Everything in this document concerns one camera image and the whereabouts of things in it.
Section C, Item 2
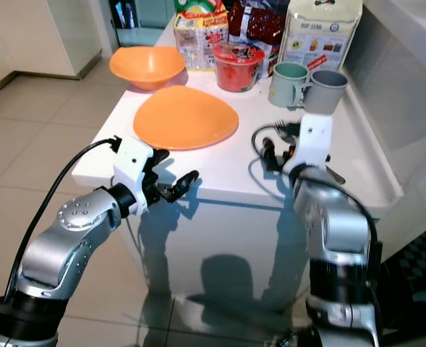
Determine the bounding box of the dark red snack bag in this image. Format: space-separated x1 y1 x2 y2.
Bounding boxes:
227 0 289 79

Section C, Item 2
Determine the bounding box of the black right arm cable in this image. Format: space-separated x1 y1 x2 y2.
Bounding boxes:
251 121 383 290

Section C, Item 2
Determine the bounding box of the grey mug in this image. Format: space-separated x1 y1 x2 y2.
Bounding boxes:
303 69 349 115

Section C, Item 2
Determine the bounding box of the white raised counter ledge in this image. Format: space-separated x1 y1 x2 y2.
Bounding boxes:
343 0 426 254

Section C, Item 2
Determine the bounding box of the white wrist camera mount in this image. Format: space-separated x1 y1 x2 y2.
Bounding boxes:
291 113 335 174
113 135 159 218

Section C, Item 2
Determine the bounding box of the silver metal fork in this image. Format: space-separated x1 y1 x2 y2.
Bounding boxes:
273 119 348 184

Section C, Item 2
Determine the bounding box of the white kitchen cabinet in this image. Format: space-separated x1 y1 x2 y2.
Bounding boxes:
0 0 87 82

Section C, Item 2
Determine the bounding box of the red instant noodle cup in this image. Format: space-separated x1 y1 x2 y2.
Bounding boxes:
213 41 265 93

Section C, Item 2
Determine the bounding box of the yellow green noodle packet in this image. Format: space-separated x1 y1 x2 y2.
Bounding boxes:
173 0 229 71

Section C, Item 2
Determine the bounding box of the cream cracker bag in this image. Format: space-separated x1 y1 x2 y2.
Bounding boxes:
278 0 365 73

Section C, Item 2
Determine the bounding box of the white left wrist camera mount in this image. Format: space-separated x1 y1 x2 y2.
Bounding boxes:
113 135 159 218

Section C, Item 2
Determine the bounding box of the orange plastic bowl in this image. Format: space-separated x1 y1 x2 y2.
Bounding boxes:
109 46 187 91

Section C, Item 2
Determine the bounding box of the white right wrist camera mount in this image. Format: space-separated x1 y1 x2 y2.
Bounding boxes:
291 113 335 174

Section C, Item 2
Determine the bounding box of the orange plastic plate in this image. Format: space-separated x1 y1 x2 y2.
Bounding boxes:
133 85 240 151

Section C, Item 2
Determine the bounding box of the white counter cabinet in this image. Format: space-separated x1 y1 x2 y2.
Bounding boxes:
72 14 405 312

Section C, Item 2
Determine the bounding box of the pale green mug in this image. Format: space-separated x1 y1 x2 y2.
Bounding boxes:
268 61 313 109

